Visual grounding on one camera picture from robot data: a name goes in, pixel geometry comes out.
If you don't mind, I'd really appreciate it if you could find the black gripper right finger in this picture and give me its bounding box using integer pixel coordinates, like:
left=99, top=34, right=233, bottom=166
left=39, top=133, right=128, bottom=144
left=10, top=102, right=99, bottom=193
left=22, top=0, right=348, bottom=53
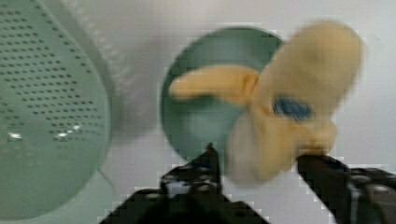
left=297, top=156, right=396, bottom=224

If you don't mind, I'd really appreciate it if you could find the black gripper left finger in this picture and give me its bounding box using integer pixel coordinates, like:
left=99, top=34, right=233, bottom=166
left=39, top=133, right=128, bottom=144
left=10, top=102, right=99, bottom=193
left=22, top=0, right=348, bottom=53
left=100, top=143, right=268, bottom=224

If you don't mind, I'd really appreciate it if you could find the yellow plush peeled banana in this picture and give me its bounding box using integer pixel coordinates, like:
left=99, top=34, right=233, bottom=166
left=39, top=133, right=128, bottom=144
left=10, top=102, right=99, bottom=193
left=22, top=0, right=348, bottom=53
left=169, top=21, right=364, bottom=188

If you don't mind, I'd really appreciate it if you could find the green mug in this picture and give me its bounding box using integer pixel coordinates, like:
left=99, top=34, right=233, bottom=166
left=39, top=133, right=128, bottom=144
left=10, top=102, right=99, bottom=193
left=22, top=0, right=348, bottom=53
left=160, top=26, right=283, bottom=169

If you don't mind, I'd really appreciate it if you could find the green perforated colander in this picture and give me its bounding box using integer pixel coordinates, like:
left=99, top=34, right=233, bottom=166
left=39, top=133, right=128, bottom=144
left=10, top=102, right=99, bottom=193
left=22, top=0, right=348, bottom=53
left=0, top=0, right=114, bottom=224

